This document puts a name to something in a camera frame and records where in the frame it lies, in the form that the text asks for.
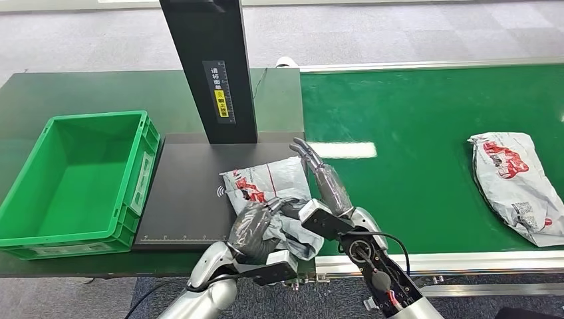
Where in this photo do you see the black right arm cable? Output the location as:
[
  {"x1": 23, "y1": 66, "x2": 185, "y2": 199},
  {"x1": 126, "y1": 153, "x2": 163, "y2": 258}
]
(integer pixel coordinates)
[{"x1": 348, "y1": 231, "x2": 412, "y2": 279}]

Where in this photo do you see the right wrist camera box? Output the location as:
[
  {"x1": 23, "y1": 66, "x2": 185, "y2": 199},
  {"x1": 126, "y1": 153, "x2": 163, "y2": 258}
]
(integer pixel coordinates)
[{"x1": 298, "y1": 198, "x2": 354, "y2": 241}]

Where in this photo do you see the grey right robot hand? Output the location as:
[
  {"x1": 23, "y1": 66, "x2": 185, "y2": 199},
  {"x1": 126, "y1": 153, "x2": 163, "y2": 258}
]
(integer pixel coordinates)
[{"x1": 289, "y1": 137, "x2": 354, "y2": 217}]

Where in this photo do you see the dark green table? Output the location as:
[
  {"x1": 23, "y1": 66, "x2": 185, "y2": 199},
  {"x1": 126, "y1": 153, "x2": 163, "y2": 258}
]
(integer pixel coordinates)
[{"x1": 0, "y1": 67, "x2": 318, "y2": 280}]

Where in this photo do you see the green plastic crate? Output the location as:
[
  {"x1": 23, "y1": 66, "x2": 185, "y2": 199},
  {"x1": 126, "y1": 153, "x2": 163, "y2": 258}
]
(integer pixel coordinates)
[{"x1": 0, "y1": 110, "x2": 161, "y2": 261}]

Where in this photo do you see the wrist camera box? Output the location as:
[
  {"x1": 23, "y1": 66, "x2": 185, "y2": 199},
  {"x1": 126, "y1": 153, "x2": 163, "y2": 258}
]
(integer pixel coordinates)
[
  {"x1": 239, "y1": 249, "x2": 300, "y2": 288},
  {"x1": 298, "y1": 198, "x2": 354, "y2": 241}
]

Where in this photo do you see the black object on floor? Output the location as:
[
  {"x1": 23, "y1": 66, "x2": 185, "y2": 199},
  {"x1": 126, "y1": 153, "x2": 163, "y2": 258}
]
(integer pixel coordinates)
[{"x1": 495, "y1": 306, "x2": 564, "y2": 319}]

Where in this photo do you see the black inbound scanner machine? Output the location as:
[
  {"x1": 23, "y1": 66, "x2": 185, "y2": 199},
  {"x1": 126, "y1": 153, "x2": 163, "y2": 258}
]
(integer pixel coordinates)
[{"x1": 131, "y1": 0, "x2": 309, "y2": 253}]

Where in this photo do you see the green conveyor belt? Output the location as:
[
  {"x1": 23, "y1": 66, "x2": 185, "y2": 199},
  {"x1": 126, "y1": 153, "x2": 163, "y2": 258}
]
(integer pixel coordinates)
[{"x1": 300, "y1": 63, "x2": 564, "y2": 257}]

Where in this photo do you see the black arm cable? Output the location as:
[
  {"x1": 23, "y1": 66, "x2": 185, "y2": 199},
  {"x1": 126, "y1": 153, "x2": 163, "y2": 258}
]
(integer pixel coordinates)
[
  {"x1": 348, "y1": 231, "x2": 412, "y2": 279},
  {"x1": 124, "y1": 272, "x2": 249, "y2": 319}
]

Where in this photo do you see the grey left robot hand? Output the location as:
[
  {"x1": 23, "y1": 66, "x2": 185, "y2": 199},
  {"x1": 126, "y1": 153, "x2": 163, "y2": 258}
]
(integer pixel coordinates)
[{"x1": 227, "y1": 197, "x2": 293, "y2": 265}]

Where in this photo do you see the white red-printed courier package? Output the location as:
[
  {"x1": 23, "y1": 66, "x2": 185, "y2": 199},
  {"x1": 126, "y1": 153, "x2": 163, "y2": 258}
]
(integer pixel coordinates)
[
  {"x1": 219, "y1": 156, "x2": 326, "y2": 262},
  {"x1": 467, "y1": 131, "x2": 564, "y2": 249}
]

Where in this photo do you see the white roller end cap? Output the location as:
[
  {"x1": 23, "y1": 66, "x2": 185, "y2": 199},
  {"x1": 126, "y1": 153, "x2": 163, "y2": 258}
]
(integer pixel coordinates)
[{"x1": 275, "y1": 56, "x2": 301, "y2": 70}]

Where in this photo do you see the metal conveyor mounting bracket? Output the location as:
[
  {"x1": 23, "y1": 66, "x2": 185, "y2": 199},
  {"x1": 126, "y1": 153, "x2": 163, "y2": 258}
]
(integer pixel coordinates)
[{"x1": 281, "y1": 272, "x2": 331, "y2": 292}]

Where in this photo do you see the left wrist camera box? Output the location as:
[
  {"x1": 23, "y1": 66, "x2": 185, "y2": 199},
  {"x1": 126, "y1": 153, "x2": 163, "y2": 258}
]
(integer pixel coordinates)
[{"x1": 239, "y1": 249, "x2": 300, "y2": 288}]

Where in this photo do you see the black yellow ruler label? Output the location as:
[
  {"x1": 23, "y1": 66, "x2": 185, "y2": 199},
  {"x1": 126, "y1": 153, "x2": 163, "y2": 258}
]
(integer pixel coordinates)
[{"x1": 202, "y1": 60, "x2": 237, "y2": 125}]

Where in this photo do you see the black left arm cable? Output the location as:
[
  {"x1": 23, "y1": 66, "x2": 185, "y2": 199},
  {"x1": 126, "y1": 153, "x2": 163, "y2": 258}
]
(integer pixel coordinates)
[{"x1": 124, "y1": 272, "x2": 249, "y2": 319}]

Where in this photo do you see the thin black machine cable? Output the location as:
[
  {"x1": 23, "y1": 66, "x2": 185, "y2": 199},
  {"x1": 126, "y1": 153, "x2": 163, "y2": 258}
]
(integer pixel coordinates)
[{"x1": 253, "y1": 67, "x2": 269, "y2": 99}]

